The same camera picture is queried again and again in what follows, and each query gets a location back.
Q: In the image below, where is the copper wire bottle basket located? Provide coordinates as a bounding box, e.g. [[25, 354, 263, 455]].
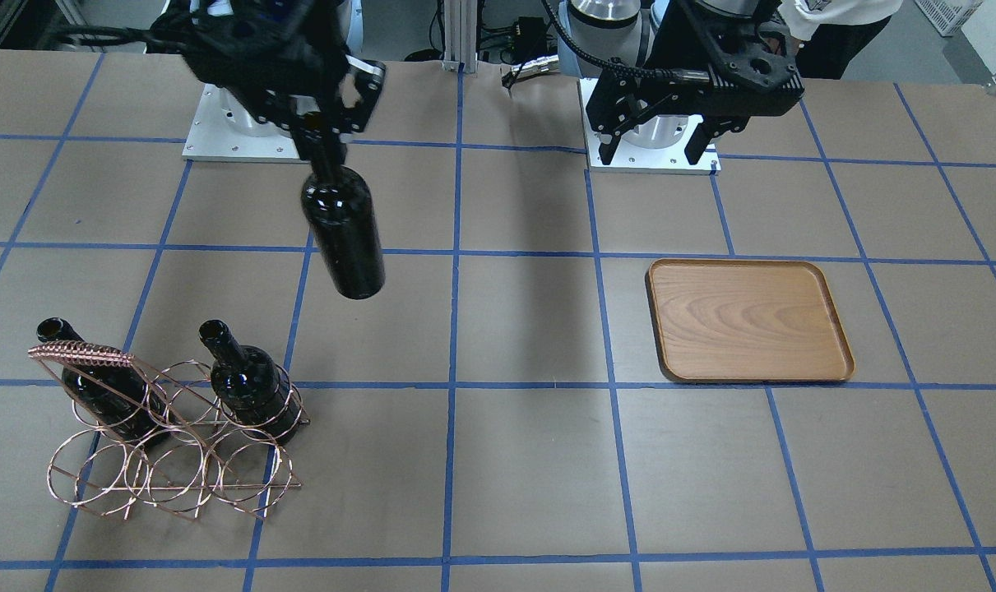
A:
[[28, 340, 303, 521]]

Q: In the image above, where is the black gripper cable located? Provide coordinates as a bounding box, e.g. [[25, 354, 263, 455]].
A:
[[539, 0, 712, 86]]

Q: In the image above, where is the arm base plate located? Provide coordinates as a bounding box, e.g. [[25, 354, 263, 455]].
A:
[[581, 113, 722, 175], [182, 84, 308, 164]]

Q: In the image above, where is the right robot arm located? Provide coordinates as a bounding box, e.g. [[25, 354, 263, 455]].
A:
[[49, 1, 386, 166]]

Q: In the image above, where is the aluminium frame post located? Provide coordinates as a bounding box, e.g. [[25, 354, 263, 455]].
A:
[[440, 0, 482, 75]]

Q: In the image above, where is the dark wine bottle far end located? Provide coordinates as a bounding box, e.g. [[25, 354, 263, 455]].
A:
[[62, 366, 170, 450]]

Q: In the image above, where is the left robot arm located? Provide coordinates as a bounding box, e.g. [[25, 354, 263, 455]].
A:
[[555, 1, 804, 175]]

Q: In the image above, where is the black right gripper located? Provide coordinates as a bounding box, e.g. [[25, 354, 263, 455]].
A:
[[149, 1, 386, 162]]

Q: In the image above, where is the dark wine bottle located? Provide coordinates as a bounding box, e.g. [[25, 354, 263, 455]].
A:
[[299, 134, 386, 300], [198, 319, 303, 446]]

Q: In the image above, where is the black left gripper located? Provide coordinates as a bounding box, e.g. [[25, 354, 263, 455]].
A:
[[586, 1, 804, 165]]

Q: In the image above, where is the wooden tray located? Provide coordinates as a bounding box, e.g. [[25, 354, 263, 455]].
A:
[[645, 258, 856, 383]]

